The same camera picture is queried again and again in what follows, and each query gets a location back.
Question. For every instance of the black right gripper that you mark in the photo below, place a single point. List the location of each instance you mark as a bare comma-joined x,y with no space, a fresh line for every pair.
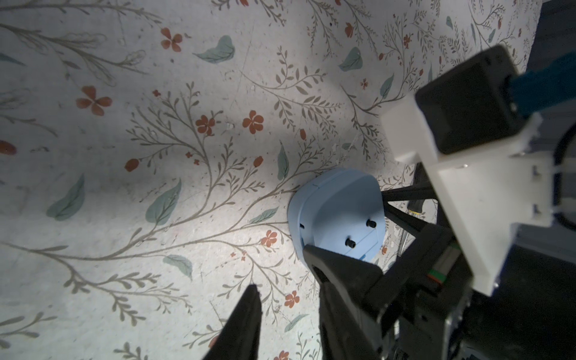
450,292

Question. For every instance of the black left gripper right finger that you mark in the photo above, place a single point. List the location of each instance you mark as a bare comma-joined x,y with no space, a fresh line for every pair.
341,336

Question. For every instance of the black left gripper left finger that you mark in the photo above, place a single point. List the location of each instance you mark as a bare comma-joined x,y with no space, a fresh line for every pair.
240,337

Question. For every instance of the light blue alarm clock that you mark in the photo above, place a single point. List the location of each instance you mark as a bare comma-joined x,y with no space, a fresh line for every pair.
340,211

